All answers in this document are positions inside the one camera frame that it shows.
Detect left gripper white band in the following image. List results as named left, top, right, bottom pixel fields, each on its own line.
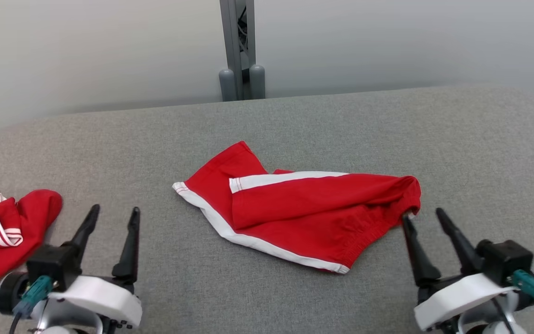
left=44, top=204, right=143, bottom=333

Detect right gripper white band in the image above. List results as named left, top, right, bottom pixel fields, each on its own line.
left=401, top=207, right=520, bottom=332

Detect red shirt striped white trim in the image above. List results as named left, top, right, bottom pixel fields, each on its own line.
left=0, top=185, right=63, bottom=292

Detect red shorts white stripes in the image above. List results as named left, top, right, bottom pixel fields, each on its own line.
left=172, top=141, right=422, bottom=275

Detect left teal plug black cable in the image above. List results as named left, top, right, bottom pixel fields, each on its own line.
left=8, top=275, right=54, bottom=334

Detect grey metal partition post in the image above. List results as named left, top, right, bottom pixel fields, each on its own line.
left=218, top=0, right=267, bottom=102

